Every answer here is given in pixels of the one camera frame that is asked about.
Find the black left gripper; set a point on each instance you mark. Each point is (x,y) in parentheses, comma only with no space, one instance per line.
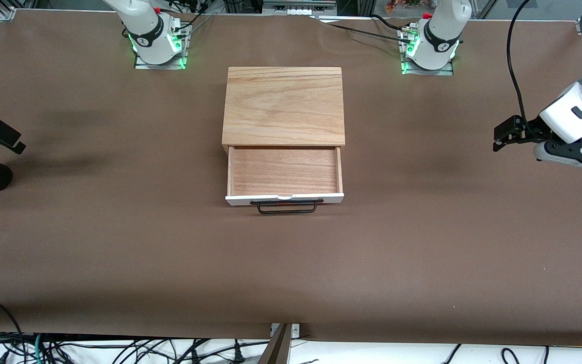
(532,129)

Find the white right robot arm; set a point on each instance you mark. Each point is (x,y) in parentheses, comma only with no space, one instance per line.
(152,40)

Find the light wooden drawer cabinet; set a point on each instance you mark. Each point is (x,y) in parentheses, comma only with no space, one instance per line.
(283,106)

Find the white table corner clamp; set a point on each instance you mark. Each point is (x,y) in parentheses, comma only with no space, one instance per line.
(580,26)
(5,13)

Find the brown table cover sheet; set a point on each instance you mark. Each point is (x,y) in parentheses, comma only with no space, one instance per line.
(170,242)

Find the tan wooden strut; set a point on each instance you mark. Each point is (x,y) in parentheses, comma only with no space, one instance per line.
(276,351)

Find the black left camera mount bracket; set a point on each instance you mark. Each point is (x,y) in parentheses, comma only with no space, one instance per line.
(574,151)

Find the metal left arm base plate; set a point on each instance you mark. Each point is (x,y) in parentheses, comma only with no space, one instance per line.
(445,72)

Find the small metal table bracket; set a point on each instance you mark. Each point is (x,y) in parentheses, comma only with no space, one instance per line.
(295,331)

